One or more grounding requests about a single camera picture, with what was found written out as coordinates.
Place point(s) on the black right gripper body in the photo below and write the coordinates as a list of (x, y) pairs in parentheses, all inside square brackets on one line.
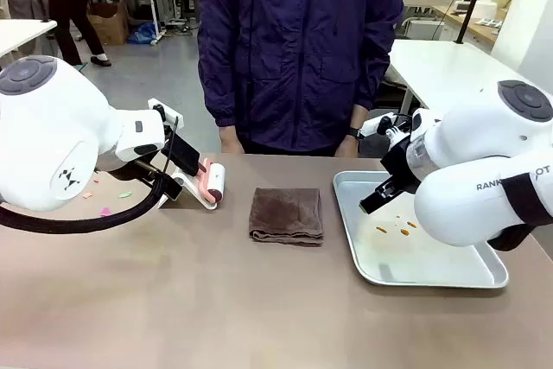
[(402, 159)]

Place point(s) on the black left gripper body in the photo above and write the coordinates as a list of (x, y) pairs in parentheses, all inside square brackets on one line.
[(183, 153)]

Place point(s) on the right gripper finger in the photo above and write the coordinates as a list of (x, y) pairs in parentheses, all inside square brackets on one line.
[(384, 186), (372, 204)]

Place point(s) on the brown terry towel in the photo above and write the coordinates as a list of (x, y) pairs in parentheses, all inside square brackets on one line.
[(286, 215)]

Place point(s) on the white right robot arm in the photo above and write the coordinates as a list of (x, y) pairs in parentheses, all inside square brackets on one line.
[(475, 148)]

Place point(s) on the person's right forearm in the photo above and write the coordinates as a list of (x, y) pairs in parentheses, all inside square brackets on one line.
[(216, 92)]

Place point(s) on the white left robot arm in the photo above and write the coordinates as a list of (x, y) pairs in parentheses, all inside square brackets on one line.
[(43, 127)]

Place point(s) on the person's left forearm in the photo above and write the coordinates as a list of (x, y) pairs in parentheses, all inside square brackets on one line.
[(380, 84)]

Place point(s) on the person's right hand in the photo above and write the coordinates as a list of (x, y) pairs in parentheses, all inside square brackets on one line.
[(229, 141)]

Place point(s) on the person's left hand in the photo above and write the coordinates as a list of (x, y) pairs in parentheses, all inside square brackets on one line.
[(349, 148)]

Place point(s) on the white lint roller stand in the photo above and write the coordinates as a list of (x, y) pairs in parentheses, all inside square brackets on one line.
[(190, 189)]

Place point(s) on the long orange sauce streak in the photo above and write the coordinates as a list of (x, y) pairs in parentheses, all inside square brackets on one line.
[(380, 228)]

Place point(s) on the short orange sauce smear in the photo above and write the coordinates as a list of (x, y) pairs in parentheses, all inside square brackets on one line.
[(404, 233), (411, 224)]

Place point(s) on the black wrist watch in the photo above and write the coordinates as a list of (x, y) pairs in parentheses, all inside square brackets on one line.
[(355, 132)]

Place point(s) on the green paper scrap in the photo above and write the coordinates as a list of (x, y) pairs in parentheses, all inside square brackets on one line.
[(125, 193)]

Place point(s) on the silver metal tray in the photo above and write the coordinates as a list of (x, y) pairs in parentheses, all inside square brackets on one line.
[(432, 261)]

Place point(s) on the pink paper scrap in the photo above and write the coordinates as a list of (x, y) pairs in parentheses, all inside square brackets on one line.
[(106, 212)]

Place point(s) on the large white table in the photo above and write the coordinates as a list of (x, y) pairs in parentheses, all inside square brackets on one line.
[(440, 66)]

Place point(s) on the blue plastic bag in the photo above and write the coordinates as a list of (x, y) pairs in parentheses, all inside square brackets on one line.
[(143, 35)]

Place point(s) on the brown cardboard box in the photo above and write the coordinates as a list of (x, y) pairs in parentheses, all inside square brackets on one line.
[(108, 23)]

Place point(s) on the wooden top bench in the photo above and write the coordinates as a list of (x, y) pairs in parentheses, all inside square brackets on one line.
[(475, 25)]

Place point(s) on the person in navy jacket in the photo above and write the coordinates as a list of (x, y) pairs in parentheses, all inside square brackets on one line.
[(298, 40)]

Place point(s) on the white round-cornered table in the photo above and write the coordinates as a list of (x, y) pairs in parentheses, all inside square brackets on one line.
[(21, 32)]

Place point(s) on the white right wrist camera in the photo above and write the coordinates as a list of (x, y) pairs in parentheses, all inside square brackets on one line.
[(373, 125)]

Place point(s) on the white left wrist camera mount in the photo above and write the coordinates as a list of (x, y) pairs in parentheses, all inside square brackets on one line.
[(166, 110)]

